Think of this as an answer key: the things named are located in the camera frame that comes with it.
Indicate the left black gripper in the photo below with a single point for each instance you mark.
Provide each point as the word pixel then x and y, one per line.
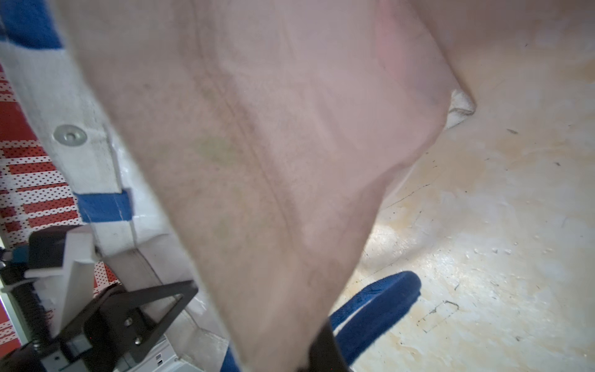
pixel 111 333

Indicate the white canvas bag blue handles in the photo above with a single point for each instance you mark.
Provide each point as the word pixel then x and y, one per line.
pixel 249 144

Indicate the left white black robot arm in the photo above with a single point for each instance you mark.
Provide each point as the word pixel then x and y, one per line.
pixel 57 269

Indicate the right gripper own finger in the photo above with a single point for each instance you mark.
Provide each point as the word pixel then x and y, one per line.
pixel 324 354

